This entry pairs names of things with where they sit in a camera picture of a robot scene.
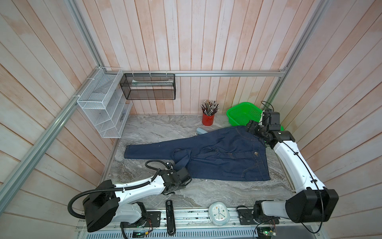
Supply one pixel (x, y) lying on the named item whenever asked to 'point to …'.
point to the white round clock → (219, 213)
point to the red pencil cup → (207, 120)
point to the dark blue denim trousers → (232, 153)
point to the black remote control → (170, 218)
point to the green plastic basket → (241, 113)
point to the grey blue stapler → (200, 131)
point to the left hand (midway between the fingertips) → (174, 186)
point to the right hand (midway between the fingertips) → (252, 125)
